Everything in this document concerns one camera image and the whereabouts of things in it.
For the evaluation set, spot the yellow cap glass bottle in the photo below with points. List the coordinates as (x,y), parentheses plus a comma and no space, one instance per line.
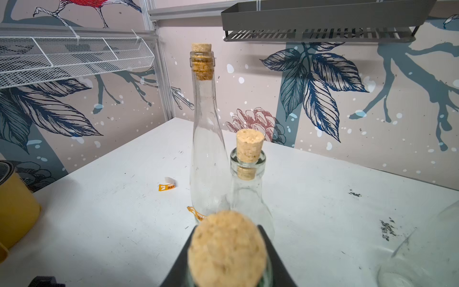
(428,257)

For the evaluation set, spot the black hanging metal basket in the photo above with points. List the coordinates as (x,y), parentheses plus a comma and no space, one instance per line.
(325,21)

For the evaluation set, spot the small corked labelled bottle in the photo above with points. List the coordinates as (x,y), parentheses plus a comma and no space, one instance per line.
(227,250)

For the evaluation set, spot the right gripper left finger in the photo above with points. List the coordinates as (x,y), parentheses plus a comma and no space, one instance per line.
(179,275)

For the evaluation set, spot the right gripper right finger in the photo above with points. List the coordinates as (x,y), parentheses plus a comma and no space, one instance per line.
(275,273)

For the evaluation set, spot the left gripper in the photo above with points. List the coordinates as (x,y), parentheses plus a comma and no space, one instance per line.
(45,281)

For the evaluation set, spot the white wire mesh basket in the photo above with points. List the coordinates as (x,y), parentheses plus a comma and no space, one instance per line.
(32,60)

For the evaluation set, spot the small corked glass bottle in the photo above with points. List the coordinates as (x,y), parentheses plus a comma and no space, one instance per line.
(247,164)

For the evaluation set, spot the tall corked glass bottle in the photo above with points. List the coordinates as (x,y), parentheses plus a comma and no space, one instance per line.
(210,179)

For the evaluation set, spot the torn orange label piece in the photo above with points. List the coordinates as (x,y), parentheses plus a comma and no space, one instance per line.
(169,184)

